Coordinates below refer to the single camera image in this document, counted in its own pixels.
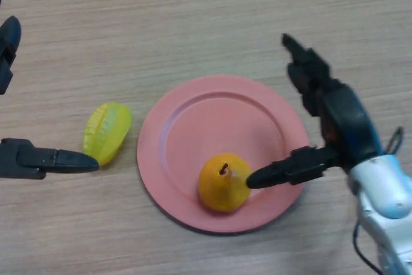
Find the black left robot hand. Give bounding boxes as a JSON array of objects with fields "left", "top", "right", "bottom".
[{"left": 0, "top": 0, "right": 100, "bottom": 180}]

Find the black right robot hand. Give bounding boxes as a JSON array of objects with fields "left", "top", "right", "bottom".
[{"left": 246, "top": 32, "right": 386, "bottom": 190}]

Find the yellow orange pear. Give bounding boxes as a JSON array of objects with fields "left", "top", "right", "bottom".
[{"left": 198, "top": 153, "right": 254, "bottom": 213}]

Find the yellow green starfruit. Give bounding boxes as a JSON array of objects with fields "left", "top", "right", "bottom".
[{"left": 82, "top": 101, "right": 133, "bottom": 166}]

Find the pink round plate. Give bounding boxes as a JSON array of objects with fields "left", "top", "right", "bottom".
[{"left": 136, "top": 74, "right": 310, "bottom": 234}]

